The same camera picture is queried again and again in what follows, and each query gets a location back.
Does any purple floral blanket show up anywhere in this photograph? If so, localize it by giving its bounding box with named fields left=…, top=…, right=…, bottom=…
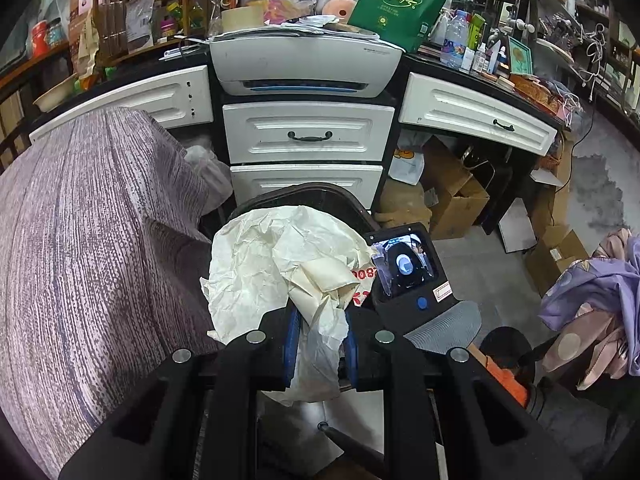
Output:
left=539, top=228, right=640, bottom=391

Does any brown burlap sack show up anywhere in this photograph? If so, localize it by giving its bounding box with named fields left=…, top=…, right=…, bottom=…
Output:
left=375, top=177, right=433, bottom=233

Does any red canister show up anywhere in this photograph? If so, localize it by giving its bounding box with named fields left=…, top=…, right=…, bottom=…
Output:
left=31, top=20, right=51, bottom=58

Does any clear water bottle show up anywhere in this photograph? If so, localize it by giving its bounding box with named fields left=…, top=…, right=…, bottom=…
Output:
left=440, top=10, right=471, bottom=70

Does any white cartoon paper bag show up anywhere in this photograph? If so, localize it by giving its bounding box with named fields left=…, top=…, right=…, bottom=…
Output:
left=389, top=145, right=426, bottom=185

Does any person's right forearm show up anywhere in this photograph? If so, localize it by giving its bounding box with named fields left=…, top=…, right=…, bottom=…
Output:
left=530, top=375, right=631, bottom=461

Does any cream bowl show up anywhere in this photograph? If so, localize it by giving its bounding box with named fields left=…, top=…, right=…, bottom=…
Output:
left=32, top=74, right=81, bottom=112

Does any wicker basket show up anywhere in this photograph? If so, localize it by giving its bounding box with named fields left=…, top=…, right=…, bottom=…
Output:
left=510, top=74, right=563, bottom=116

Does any white printer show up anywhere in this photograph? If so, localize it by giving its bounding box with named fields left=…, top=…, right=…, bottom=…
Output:
left=209, top=32, right=405, bottom=97

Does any white drawer without handle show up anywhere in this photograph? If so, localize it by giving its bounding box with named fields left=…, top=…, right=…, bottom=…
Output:
left=29, top=64, right=215, bottom=143

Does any brown cardboard box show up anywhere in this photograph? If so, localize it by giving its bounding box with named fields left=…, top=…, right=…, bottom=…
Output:
left=524, top=225, right=590, bottom=298
left=422, top=137, right=491, bottom=241

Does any green picture frame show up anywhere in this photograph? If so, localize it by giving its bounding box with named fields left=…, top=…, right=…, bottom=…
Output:
left=505, top=35, right=535, bottom=77

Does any white flat box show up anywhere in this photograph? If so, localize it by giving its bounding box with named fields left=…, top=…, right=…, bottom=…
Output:
left=497, top=197, right=538, bottom=254

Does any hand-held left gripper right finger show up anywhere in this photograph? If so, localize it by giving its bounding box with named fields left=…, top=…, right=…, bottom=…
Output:
left=344, top=309, right=584, bottom=480

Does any pink plastic bag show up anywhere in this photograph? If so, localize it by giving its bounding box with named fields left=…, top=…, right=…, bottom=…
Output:
left=265, top=0, right=318, bottom=26

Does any stack of papers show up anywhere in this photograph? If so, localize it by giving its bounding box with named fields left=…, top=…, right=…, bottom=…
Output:
left=207, top=14, right=381, bottom=43

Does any cream paper bag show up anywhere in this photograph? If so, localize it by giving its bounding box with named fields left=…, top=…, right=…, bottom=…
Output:
left=200, top=205, right=376, bottom=406

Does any printed cream snack bag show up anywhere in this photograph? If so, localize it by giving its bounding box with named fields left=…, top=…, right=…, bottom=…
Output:
left=75, top=10, right=101, bottom=78

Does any white drawer black handle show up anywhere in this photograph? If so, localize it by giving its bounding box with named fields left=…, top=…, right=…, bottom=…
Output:
left=399, top=72, right=558, bottom=157
left=222, top=102, right=396, bottom=165
left=230, top=162, right=385, bottom=209

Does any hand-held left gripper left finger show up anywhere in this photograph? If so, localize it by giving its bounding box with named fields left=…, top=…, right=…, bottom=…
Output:
left=57, top=306, right=302, bottom=480

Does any large tape roll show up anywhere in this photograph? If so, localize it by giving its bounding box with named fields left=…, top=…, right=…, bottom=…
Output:
left=220, top=2, right=266, bottom=33

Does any curved wooden railing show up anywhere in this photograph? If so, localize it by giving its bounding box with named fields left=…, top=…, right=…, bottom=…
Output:
left=0, top=40, right=71, bottom=106

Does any green tote bag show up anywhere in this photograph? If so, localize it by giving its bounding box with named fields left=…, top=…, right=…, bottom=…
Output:
left=347, top=0, right=458, bottom=53

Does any purple striped tablecloth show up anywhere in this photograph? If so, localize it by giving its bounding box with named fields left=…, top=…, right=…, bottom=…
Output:
left=0, top=107, right=236, bottom=478

